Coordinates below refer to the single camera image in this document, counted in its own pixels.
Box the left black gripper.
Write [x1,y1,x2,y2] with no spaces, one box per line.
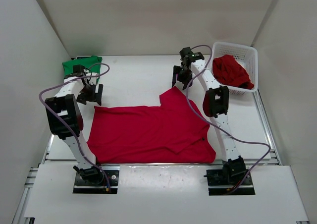
[76,82,103,105]

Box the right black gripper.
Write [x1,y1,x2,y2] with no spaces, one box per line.
[171,66,193,90]

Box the green t shirt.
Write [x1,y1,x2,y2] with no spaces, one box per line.
[62,56,102,82]

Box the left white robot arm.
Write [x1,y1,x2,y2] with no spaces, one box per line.
[39,64,104,185]

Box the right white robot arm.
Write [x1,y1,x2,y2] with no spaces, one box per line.
[172,47,247,184]

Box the dark red t shirt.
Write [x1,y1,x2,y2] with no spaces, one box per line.
[212,55,254,90]

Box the white plastic basket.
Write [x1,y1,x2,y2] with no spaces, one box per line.
[211,42,258,95]

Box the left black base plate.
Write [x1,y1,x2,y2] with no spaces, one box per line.
[73,169,119,194]

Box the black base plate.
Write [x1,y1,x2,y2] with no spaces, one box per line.
[204,169,255,196]
[73,169,119,194]

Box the aluminium frame rail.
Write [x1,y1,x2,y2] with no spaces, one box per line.
[43,158,279,166]

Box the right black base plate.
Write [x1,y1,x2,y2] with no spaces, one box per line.
[204,169,255,196]

